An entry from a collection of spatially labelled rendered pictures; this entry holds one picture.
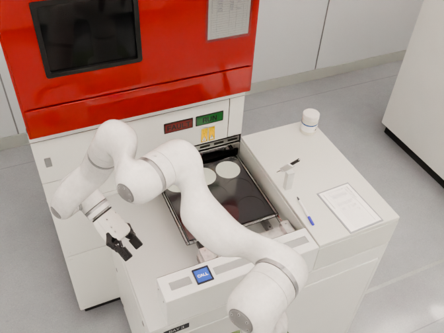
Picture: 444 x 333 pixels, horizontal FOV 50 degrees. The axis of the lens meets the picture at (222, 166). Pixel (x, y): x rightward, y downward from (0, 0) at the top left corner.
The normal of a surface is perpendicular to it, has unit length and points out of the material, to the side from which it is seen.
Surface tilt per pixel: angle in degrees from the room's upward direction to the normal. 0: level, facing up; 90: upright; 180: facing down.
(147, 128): 90
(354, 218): 0
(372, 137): 0
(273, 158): 0
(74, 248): 90
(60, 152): 90
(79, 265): 90
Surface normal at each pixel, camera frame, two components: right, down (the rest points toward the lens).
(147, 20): 0.40, 0.64
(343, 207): 0.04, -0.73
